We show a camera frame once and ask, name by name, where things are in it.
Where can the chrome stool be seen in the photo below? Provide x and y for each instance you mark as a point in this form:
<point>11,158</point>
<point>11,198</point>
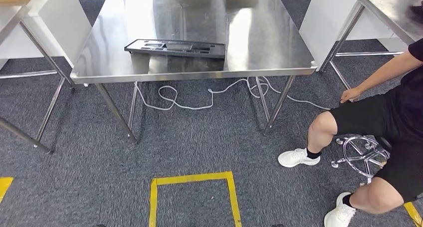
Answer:
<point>360,159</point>

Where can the yellow floor tape square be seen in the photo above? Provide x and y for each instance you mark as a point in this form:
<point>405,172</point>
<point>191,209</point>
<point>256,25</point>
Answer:
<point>191,178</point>
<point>5,184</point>
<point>413,214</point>

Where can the stainless steel table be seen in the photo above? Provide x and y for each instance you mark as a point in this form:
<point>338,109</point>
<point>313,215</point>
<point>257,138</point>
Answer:
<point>390,7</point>
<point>10,17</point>

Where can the person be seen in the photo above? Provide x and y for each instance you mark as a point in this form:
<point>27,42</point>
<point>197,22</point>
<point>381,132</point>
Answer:
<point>363,116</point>

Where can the person's hand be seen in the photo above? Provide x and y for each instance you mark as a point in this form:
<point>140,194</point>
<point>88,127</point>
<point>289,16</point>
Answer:
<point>351,95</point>

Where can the stainless steel workbench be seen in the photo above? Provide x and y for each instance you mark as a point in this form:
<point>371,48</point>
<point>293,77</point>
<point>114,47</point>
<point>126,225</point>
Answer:
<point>264,30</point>

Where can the person's forearm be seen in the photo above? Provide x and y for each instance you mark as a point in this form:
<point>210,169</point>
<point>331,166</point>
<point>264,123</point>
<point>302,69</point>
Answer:
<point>386,74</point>

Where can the black plastic bracket plate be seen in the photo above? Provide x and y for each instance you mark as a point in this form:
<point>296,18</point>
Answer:
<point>175,52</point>

